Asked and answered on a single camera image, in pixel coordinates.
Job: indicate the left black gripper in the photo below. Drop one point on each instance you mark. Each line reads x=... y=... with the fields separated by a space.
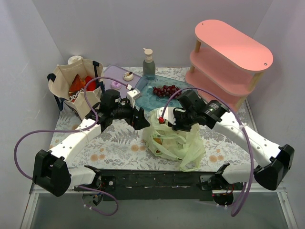
x=134 y=117

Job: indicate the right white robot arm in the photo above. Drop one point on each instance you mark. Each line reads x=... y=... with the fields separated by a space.
x=269 y=163

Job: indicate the orange Doritos chip bag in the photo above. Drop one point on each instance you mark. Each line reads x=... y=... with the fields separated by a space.
x=78 y=86

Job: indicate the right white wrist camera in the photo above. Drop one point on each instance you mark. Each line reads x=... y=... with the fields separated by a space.
x=167 y=114

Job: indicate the orange toy bread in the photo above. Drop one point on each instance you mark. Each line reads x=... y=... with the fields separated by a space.
x=158 y=140

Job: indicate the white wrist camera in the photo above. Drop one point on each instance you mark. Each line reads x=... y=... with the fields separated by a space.
x=167 y=114
x=132 y=94

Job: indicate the blue transparent plastic tray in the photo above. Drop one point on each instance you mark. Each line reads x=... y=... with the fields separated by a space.
x=148 y=100

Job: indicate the light green plastic grocery bag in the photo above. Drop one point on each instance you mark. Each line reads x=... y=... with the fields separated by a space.
x=185 y=147

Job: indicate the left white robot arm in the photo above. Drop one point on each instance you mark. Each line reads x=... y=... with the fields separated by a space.
x=52 y=169

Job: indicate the beige canvas tote bag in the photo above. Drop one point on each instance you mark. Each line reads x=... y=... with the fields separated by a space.
x=70 y=85

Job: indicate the red grape bunch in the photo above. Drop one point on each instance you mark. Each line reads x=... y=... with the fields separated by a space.
x=165 y=91

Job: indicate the purple plastic lid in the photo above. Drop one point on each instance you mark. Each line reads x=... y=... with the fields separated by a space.
x=117 y=72

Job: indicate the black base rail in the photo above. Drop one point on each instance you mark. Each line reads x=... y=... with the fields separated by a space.
x=158 y=184

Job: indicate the pink three-tier shelf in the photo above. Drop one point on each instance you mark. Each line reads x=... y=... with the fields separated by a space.
x=226 y=63

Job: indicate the purple toy food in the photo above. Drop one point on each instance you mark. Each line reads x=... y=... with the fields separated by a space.
x=116 y=85

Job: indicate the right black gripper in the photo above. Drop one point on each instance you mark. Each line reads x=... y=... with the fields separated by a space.
x=178 y=119

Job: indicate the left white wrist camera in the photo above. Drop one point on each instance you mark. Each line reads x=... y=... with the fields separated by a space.
x=132 y=94

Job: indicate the grey soap pump bottle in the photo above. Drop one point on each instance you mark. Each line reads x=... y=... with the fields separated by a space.
x=148 y=65

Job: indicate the white cream toy pastry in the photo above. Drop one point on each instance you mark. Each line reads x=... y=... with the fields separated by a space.
x=128 y=76

